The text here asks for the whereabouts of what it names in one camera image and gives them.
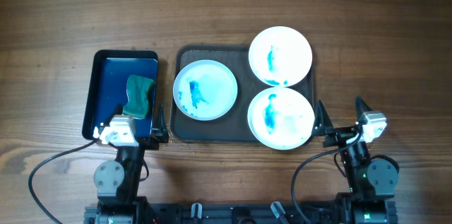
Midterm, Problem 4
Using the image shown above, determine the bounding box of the dark brown serving tray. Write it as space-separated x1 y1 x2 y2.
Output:
169 45 269 143

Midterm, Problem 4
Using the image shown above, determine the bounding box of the left black cable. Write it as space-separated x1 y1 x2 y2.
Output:
28 138 102 224

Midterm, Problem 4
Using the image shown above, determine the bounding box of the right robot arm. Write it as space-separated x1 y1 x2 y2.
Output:
312 97 400 223

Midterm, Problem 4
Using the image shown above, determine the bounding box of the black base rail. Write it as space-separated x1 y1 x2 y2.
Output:
83 201 399 224

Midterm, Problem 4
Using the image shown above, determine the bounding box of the right black cable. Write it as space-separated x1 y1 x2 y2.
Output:
290 131 364 224

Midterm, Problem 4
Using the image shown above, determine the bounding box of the white plate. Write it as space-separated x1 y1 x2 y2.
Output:
173 59 238 121
246 87 314 151
249 26 313 87

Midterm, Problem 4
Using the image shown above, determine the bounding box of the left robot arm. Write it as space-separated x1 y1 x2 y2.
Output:
83 105 169 224

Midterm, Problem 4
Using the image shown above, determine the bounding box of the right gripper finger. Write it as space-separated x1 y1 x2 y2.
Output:
311 100 334 136
355 96 372 124

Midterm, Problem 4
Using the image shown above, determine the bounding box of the green and yellow sponge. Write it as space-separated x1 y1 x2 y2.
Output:
123 75 155 119

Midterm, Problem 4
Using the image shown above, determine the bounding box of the black cable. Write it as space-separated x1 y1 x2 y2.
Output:
290 131 364 224
28 138 102 224

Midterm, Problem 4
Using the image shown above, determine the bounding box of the small black water tray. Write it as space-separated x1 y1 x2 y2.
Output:
82 49 158 140

